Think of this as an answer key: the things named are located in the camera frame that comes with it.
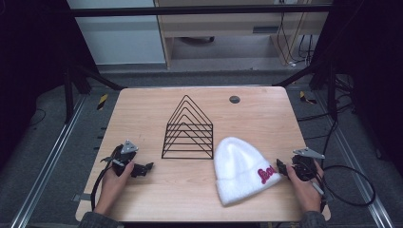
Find person's right hand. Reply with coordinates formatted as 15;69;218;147
286;160;326;215

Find black horizontal frame bar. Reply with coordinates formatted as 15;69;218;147
68;4;335;18

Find black curtain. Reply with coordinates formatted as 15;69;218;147
312;0;403;179
0;0;99;172

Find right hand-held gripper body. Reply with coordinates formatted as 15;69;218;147
286;147;326;183

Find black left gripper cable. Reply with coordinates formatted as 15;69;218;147
89;143;124;212

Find black floor cables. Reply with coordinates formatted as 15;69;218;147
297;74;357;142

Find light wooden desk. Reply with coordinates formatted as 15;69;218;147
153;0;332;69

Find person's left hand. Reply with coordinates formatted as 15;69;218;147
93;161;136;217

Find yellow black striped tape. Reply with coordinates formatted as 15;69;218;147
298;90;317;105
96;93;109;111

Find black wire rack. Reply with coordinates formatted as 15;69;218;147
161;94;215;161

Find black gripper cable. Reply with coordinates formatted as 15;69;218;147
89;143;124;212
312;163;377;214

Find aluminium floor rail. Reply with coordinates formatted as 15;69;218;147
313;90;396;228
9;94;87;228

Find white cabinet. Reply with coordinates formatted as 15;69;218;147
67;0;167;66

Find black metal stand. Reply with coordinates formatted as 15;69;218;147
62;61;127;125
271;58;339;122

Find grey metal table bracket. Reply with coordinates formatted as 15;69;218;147
71;192;93;203

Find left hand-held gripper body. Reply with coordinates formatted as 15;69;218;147
100;140;141;177

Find bundle of hanging desk cables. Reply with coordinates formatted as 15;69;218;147
276;0;317;68

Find white fuzzy beanie hat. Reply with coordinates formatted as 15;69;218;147
213;136;283;208

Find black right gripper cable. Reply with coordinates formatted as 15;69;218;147
312;163;377;214

